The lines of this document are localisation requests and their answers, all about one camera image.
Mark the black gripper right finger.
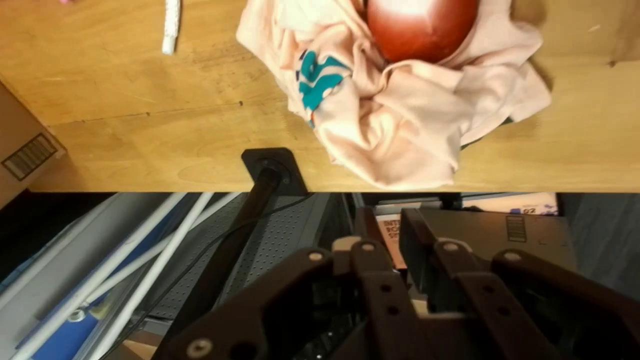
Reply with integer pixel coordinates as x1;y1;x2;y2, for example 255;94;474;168
413;237;640;360

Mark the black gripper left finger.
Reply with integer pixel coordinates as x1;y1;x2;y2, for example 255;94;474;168
154;237;429;360

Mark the peach t-shirt with teal print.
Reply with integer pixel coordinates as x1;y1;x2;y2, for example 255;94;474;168
234;0;554;189

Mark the red toy apple with leaves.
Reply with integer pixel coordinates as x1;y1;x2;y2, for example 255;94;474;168
364;0;482;66

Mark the white thin pole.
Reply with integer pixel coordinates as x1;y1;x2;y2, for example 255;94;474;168
88;192;221;360

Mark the black upright pole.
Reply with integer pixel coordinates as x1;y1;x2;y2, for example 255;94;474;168
165;146;310;336

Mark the slanted grey metal pole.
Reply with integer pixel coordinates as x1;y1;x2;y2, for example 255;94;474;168
10;192;190;360

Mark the cardboard box with white labels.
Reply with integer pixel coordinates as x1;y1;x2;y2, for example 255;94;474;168
0;81;68;209

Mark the white braided rope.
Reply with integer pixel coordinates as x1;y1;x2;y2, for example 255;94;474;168
160;0;185;57

